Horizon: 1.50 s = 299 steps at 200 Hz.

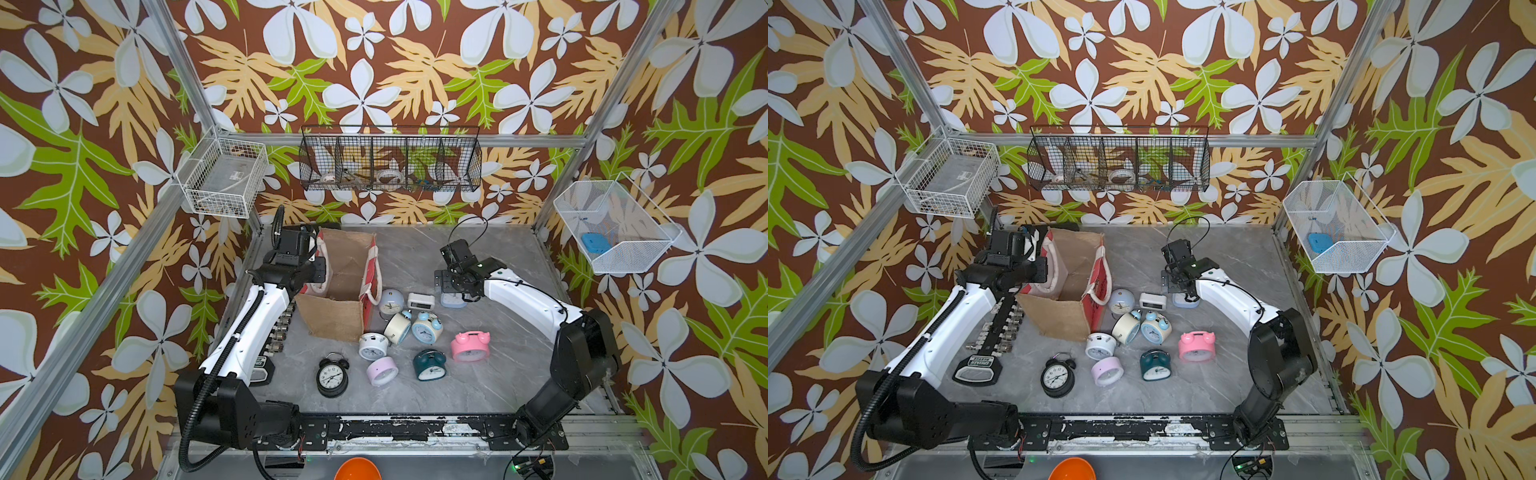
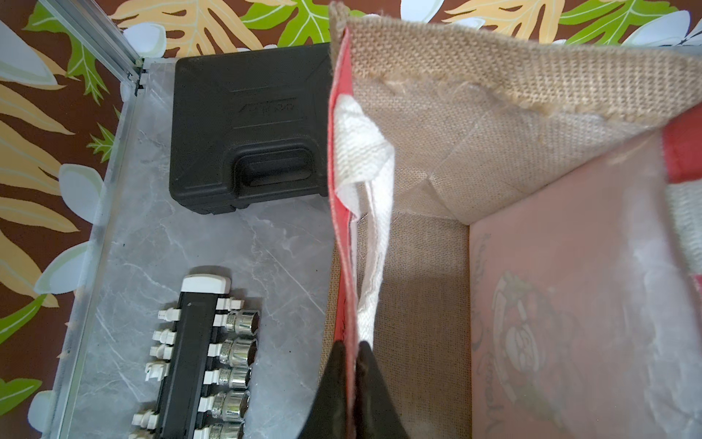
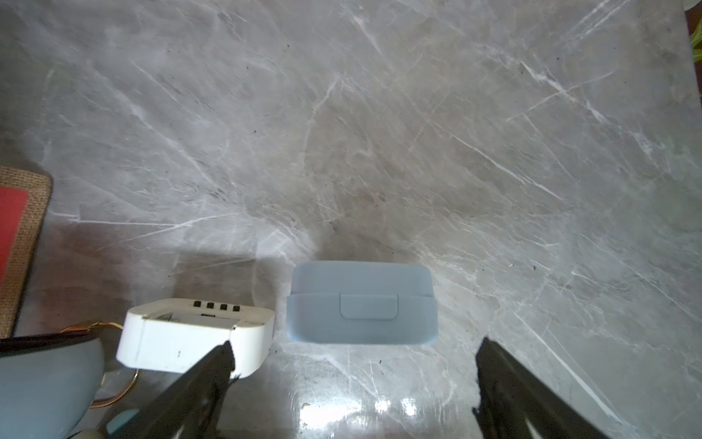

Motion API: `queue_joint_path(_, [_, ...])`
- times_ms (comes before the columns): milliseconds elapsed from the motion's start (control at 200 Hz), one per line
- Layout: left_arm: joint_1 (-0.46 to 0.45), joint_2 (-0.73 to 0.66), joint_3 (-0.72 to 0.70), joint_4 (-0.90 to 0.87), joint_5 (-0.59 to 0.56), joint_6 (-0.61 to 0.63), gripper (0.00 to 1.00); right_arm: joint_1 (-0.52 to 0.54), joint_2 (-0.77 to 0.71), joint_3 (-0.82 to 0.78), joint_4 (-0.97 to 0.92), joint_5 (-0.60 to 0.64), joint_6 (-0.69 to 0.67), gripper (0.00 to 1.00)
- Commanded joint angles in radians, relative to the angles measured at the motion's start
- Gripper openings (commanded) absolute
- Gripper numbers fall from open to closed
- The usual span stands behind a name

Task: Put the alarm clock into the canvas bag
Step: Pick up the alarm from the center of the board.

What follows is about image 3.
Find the light blue bell alarm clock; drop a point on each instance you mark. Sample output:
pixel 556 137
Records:
pixel 49 381

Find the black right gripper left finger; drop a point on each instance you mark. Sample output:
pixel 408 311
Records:
pixel 191 406

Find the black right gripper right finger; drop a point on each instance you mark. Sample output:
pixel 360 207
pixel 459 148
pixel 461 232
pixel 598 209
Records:
pixel 514 403

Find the white digital alarm clock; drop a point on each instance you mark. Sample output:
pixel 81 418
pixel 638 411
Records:
pixel 173 334

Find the burlap red Christmas canvas bag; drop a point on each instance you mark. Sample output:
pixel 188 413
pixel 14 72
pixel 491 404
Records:
pixel 24 200

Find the light blue square clock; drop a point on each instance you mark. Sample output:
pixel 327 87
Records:
pixel 362 303

